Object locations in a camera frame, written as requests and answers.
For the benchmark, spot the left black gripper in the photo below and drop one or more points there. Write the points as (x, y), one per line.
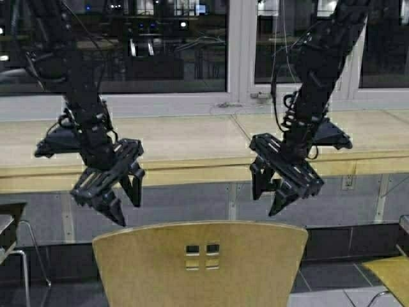
(95, 185)

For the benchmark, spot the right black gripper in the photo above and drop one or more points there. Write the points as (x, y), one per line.
(272, 172)

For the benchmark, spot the plywood chair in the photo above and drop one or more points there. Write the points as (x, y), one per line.
(393, 273)
(200, 263)
(16, 209)

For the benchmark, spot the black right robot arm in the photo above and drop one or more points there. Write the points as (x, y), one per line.
(321, 56)

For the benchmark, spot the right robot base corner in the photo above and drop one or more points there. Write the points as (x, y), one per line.
(402, 241)

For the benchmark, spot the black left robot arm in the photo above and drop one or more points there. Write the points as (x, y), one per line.
(56, 62)

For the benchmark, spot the long wooden counter table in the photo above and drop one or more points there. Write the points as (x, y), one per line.
(205, 149)

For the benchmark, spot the wall power outlet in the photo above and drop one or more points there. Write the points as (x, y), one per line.
(348, 182)

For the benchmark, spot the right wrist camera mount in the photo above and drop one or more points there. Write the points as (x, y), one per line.
(329, 134)

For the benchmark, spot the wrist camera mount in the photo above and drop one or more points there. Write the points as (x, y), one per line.
(61, 139)
(329, 134)

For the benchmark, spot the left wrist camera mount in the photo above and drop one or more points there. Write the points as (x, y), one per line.
(61, 139)

